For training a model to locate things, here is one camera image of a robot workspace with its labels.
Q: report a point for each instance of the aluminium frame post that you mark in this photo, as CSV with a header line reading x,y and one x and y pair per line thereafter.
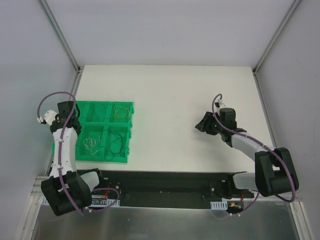
x,y
277,34
58,33

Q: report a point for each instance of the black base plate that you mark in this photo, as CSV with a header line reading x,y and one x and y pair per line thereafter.
x,y
174,190

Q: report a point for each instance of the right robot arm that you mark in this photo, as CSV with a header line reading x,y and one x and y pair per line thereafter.
x,y
274,172

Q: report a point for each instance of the right white cable duct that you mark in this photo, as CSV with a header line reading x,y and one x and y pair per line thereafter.
x,y
219,205

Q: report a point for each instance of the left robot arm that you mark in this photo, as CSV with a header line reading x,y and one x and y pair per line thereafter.
x,y
64,179

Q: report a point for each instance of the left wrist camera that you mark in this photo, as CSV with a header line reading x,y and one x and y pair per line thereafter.
x,y
48,117

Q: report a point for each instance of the right aluminium frame post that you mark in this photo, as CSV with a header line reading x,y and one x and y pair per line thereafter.
x,y
277,34

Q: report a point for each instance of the white cable duct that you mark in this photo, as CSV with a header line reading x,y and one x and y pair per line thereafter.
x,y
219,205
102,203

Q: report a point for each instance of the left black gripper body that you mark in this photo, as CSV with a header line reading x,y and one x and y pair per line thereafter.
x,y
75,120

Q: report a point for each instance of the green compartment tray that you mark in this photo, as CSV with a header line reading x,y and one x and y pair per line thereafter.
x,y
106,131

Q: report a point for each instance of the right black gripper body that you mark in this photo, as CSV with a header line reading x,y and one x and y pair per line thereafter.
x,y
208,124

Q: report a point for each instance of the left aluminium frame post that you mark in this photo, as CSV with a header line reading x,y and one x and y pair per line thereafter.
x,y
58,33

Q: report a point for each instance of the left white cable duct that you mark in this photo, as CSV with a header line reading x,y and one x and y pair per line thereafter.
x,y
102,203

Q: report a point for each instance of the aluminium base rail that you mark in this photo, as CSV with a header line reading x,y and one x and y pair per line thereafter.
x,y
36,189

